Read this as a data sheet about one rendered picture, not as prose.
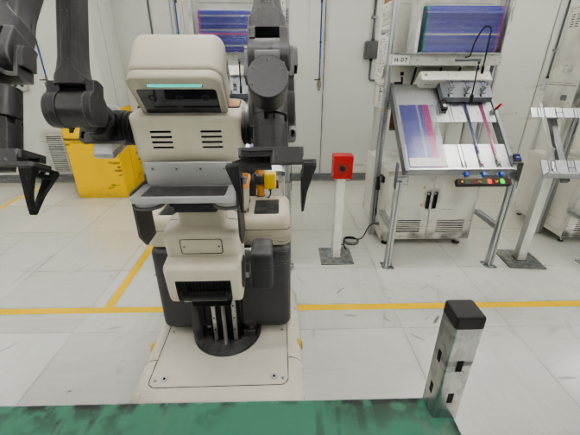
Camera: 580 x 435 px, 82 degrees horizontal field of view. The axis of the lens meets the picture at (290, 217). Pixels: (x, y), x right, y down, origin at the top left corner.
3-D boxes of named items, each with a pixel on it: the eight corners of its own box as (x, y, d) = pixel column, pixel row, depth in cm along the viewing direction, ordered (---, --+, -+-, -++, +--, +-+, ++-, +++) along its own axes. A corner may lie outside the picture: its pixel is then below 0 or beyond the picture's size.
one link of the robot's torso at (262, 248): (200, 282, 130) (192, 225, 119) (274, 281, 131) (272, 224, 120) (183, 333, 106) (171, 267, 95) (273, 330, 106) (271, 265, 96)
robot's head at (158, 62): (154, 78, 90) (130, 28, 76) (232, 78, 91) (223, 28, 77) (146, 122, 84) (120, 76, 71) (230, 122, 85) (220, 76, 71)
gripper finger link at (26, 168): (32, 213, 50) (31, 151, 50) (-17, 215, 50) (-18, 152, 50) (61, 215, 57) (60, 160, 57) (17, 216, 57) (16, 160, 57)
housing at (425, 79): (482, 94, 242) (493, 79, 229) (414, 94, 241) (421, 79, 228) (479, 85, 245) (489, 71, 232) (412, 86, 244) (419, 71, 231)
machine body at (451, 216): (466, 245, 268) (485, 170, 242) (379, 246, 267) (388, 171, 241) (432, 212, 327) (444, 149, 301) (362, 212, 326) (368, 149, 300)
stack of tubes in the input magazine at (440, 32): (496, 52, 223) (507, 4, 211) (420, 52, 222) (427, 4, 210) (486, 53, 234) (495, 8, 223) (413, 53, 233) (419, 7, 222)
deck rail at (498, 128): (510, 174, 215) (517, 169, 209) (507, 174, 215) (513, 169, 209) (483, 89, 243) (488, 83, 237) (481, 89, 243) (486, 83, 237)
